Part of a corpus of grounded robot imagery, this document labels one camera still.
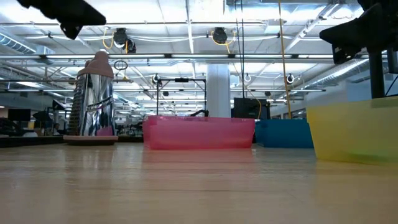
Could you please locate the black background frame rig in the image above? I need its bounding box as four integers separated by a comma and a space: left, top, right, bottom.
155, 78, 207, 116

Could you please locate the black monitor stand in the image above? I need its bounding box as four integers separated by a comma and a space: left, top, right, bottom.
369, 51, 387, 100

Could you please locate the yellow plastic bin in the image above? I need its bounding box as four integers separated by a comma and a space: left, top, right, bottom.
306, 96, 398, 166

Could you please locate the black table frame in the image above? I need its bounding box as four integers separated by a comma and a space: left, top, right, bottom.
0, 135, 144, 147

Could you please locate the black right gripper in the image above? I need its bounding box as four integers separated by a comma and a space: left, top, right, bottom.
319, 0, 398, 65

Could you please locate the metal grater with pink handle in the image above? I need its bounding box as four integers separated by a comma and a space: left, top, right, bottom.
63, 50, 119, 146

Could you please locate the black background monitor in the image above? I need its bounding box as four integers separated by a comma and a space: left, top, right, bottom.
7, 108, 32, 122
233, 97, 271, 120

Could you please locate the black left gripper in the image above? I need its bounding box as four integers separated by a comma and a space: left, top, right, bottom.
17, 0, 107, 40

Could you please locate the white building column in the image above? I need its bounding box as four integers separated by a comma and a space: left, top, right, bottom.
206, 63, 231, 118

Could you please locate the yellow hanging cable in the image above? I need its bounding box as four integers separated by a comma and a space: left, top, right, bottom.
277, 0, 292, 120

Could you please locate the pink plastic bin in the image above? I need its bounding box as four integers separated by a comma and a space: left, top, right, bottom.
142, 114, 256, 151

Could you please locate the black ceiling cable reel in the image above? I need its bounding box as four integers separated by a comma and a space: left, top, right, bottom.
212, 27, 228, 45
112, 27, 137, 54

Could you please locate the blue plastic bin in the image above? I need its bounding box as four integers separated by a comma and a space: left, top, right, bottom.
254, 119, 315, 149

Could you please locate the black hanging cable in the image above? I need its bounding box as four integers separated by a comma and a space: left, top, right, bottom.
241, 0, 246, 99

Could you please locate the long ceiling light strip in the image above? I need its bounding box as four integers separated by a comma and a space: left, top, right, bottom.
0, 53, 335, 60

